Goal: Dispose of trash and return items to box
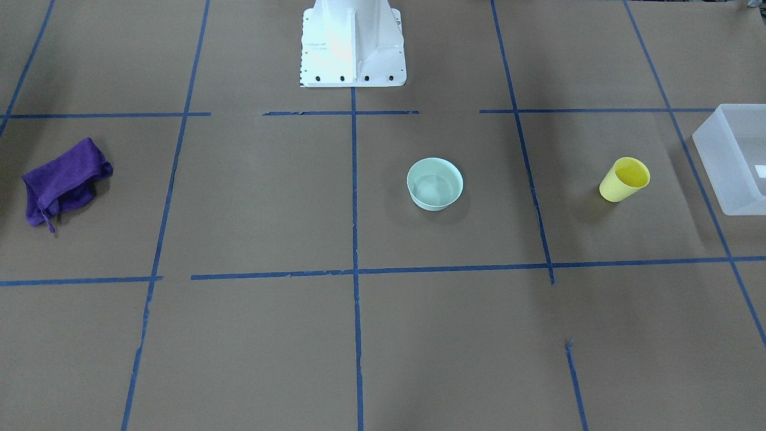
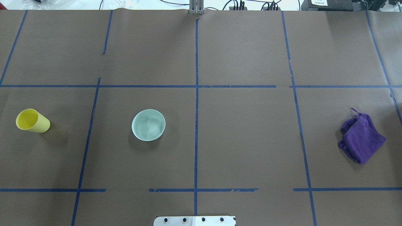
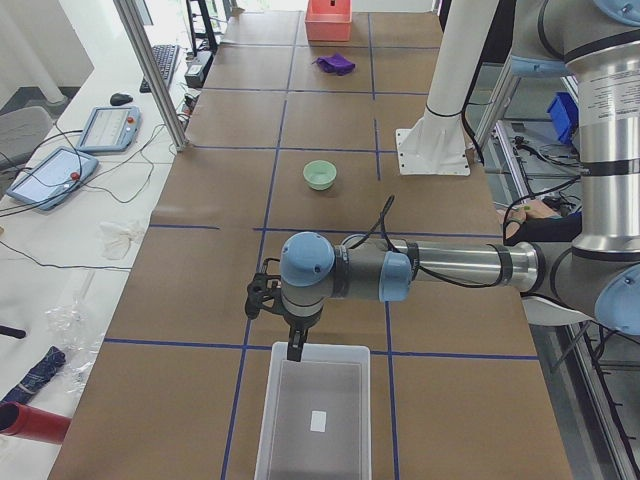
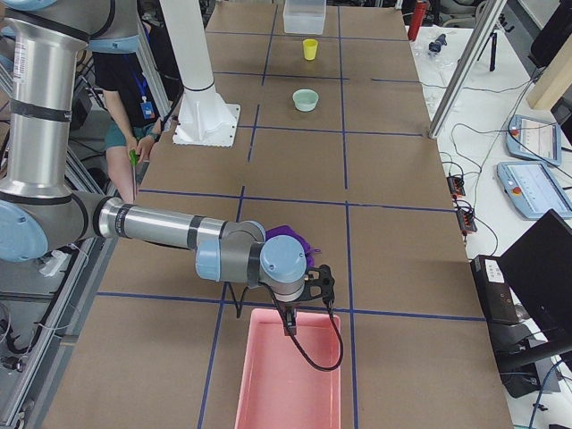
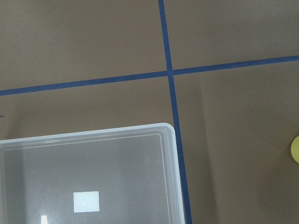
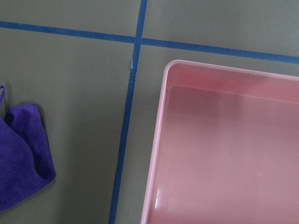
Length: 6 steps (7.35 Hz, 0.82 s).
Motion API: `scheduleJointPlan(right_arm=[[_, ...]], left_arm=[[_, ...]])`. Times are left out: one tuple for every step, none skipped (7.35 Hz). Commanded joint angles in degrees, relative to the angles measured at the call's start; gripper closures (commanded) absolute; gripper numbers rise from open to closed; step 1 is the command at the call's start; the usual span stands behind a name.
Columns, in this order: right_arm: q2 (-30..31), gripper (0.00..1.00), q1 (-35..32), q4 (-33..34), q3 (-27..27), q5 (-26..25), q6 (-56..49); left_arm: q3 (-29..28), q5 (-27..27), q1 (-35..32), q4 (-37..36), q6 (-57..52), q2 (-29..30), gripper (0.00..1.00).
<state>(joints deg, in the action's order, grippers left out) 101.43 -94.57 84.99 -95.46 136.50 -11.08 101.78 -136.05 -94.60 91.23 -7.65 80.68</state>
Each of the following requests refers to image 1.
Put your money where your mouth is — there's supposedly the yellow plastic cup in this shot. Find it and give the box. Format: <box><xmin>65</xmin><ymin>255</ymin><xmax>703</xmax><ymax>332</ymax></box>
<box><xmin>598</xmin><ymin>157</ymin><xmax>651</xmax><ymax>204</ymax></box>

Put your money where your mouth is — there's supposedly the purple microfiber cloth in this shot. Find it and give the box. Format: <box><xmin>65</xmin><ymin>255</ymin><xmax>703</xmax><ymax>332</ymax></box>
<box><xmin>21</xmin><ymin>137</ymin><xmax>113</xmax><ymax>233</ymax></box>

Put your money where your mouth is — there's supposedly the mint green bowl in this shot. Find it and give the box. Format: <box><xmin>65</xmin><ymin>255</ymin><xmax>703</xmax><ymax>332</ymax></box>
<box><xmin>406</xmin><ymin>157</ymin><xmax>464</xmax><ymax>212</ymax></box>

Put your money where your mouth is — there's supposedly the clear plastic storage bin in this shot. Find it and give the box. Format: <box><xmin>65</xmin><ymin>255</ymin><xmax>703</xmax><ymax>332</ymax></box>
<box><xmin>692</xmin><ymin>104</ymin><xmax>765</xmax><ymax>216</ymax></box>

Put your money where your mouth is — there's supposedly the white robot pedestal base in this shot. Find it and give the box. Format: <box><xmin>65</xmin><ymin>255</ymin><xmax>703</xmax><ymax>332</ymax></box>
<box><xmin>299</xmin><ymin>1</ymin><xmax>408</xmax><ymax>88</ymax></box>

